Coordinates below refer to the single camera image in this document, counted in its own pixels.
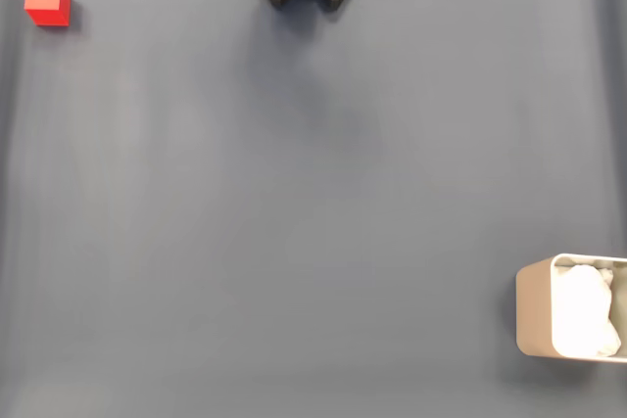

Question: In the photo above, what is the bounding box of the red cube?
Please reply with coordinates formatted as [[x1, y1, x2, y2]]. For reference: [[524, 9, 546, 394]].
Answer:
[[24, 0, 72, 28]]

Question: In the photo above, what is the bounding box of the beige rounded plastic box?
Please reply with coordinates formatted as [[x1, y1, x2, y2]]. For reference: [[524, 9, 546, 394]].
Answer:
[[515, 253, 627, 365]]

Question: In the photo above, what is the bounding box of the dark blue table mat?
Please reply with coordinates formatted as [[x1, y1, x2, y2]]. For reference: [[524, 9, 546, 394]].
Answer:
[[0, 0, 627, 418]]

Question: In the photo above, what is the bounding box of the white crumpled tissue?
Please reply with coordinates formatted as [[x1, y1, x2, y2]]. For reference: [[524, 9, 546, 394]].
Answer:
[[553, 263, 622, 358]]

